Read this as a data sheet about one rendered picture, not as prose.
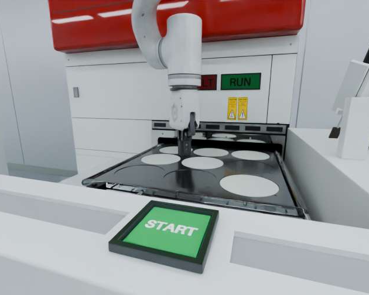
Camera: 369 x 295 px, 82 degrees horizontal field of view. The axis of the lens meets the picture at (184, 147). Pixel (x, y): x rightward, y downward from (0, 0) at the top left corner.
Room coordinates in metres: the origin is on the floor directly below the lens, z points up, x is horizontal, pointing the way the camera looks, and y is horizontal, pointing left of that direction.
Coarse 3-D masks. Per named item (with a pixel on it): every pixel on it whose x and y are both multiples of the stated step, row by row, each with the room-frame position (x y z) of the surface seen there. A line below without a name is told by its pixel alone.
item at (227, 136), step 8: (152, 136) 0.75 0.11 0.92; (160, 136) 0.74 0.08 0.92; (168, 136) 0.73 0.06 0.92; (176, 136) 0.72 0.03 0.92; (192, 136) 0.71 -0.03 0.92; (200, 136) 0.70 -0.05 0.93; (208, 136) 0.69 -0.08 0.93; (216, 136) 0.68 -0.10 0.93; (224, 136) 0.67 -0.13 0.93; (232, 136) 0.67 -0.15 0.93; (240, 136) 0.66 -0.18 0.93; (248, 136) 0.65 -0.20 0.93; (256, 136) 0.64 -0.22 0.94; (264, 136) 0.64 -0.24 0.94; (272, 136) 0.63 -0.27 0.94; (280, 136) 0.62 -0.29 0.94; (152, 144) 0.75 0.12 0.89
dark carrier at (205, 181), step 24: (168, 144) 0.70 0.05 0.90; (120, 168) 0.44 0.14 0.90; (144, 168) 0.45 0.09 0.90; (168, 168) 0.44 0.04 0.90; (192, 168) 0.44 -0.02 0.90; (216, 168) 0.44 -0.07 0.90; (240, 168) 0.45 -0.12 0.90; (264, 168) 0.45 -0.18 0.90; (192, 192) 0.32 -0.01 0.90; (216, 192) 0.32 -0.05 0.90; (288, 192) 0.32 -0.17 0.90
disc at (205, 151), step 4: (204, 148) 0.64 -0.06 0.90; (208, 148) 0.64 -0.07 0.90; (212, 148) 0.64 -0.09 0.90; (196, 152) 0.59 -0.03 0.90; (200, 152) 0.59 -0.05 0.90; (204, 152) 0.59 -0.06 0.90; (208, 152) 0.59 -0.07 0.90; (212, 152) 0.59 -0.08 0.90; (216, 152) 0.59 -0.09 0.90; (220, 152) 0.59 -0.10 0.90; (224, 152) 0.59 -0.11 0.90
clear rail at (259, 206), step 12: (84, 180) 0.37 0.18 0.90; (96, 180) 0.36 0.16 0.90; (132, 192) 0.33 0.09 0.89; (144, 192) 0.33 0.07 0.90; (156, 192) 0.32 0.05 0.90; (168, 192) 0.32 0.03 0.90; (180, 192) 0.31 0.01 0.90; (216, 204) 0.29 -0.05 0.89; (228, 204) 0.28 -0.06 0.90; (240, 204) 0.28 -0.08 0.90; (252, 204) 0.28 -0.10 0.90; (264, 204) 0.27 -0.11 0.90; (276, 204) 0.27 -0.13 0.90; (300, 216) 0.26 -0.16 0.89
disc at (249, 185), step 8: (232, 176) 0.39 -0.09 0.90; (240, 176) 0.39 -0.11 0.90; (248, 176) 0.39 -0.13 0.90; (256, 176) 0.39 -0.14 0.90; (224, 184) 0.35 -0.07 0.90; (232, 184) 0.35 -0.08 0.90; (240, 184) 0.35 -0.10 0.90; (248, 184) 0.35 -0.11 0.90; (256, 184) 0.35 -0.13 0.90; (264, 184) 0.35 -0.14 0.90; (272, 184) 0.35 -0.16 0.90; (232, 192) 0.32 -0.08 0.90; (240, 192) 0.32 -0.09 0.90; (248, 192) 0.32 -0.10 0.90; (256, 192) 0.32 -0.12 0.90; (264, 192) 0.32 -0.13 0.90; (272, 192) 0.32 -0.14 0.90
